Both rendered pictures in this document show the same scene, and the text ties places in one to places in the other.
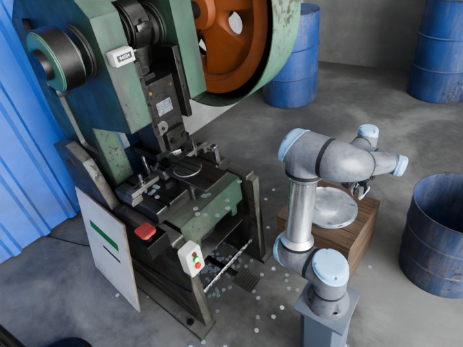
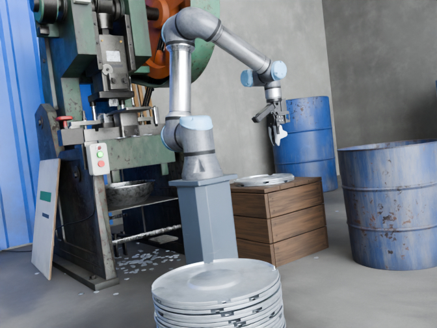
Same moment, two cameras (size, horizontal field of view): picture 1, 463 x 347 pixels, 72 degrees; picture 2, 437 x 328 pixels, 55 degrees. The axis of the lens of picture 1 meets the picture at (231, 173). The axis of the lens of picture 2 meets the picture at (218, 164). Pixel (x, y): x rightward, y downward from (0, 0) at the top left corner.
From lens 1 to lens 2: 1.46 m
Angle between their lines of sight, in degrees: 35
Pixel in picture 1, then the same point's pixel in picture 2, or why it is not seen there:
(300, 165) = (169, 30)
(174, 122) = (119, 72)
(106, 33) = not seen: outside the picture
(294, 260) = (171, 127)
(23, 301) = not seen: outside the picture
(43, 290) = not seen: outside the picture
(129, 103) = (81, 32)
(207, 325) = (107, 279)
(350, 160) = (194, 10)
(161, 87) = (113, 41)
